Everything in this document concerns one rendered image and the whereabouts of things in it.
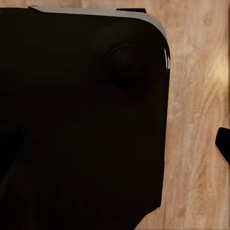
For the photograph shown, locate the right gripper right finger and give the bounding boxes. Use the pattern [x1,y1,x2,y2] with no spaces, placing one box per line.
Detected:
[215,127,230,165]

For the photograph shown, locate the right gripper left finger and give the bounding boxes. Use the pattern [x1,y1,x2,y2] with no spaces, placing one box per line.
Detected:
[0,127,24,184]

